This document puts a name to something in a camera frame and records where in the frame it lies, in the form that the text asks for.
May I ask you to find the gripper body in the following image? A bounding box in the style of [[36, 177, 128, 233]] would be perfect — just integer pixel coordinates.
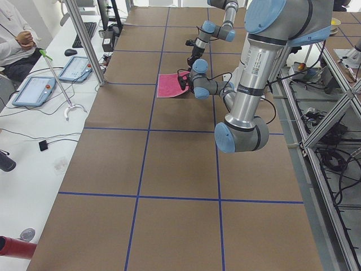
[[187, 45, 205, 71]]

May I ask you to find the pink towel with grey edge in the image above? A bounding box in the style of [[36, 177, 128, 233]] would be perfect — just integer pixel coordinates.
[[157, 72, 188, 98]]

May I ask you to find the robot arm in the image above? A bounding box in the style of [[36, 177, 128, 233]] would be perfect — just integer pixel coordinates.
[[186, 0, 239, 71], [188, 1, 333, 153]]

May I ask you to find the black power adapter box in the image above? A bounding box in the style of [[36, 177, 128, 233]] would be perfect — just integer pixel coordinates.
[[102, 30, 115, 53]]

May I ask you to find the emergency stop button box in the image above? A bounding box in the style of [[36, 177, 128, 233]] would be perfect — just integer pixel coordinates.
[[292, 62, 308, 75]]

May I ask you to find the black keyboard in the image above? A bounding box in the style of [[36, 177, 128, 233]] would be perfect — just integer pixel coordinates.
[[72, 21, 98, 49]]

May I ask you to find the far teach pendant tablet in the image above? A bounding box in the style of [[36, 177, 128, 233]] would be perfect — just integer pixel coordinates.
[[58, 55, 93, 82]]

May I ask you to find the teach pendant tablet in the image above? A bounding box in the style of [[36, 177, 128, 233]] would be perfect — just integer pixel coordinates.
[[12, 76, 56, 107], [58, 55, 93, 82]]

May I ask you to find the black computer mouse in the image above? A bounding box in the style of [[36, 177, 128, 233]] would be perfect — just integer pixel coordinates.
[[64, 49, 77, 56]]

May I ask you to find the brown paper table mat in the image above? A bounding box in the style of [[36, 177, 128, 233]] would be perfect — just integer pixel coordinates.
[[28, 7, 343, 270]]

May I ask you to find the reacher grabber stick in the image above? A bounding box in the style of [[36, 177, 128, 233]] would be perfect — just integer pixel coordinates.
[[39, 49, 87, 121]]

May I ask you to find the near teach pendant tablet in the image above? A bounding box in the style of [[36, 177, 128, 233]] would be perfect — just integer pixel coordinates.
[[12, 76, 56, 107]]

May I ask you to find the seated person in white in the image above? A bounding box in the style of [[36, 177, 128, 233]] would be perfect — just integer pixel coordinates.
[[1, 1, 41, 82]]

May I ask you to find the small black square puck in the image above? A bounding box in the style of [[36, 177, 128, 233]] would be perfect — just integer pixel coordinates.
[[38, 139, 49, 152]]

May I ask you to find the round metal table grommet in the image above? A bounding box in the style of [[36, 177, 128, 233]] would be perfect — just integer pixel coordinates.
[[19, 228, 36, 242]]

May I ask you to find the red cylinder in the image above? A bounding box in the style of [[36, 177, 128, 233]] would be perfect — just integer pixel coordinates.
[[1, 236, 37, 260]]

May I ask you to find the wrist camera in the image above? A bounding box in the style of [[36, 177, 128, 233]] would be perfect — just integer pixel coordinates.
[[177, 71, 191, 90], [186, 40, 196, 47]]

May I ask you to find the aluminium profile post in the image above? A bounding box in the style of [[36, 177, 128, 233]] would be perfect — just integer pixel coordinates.
[[64, 0, 105, 86]]

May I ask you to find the aluminium frame rack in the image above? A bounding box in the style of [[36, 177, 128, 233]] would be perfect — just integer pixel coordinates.
[[271, 37, 360, 270]]

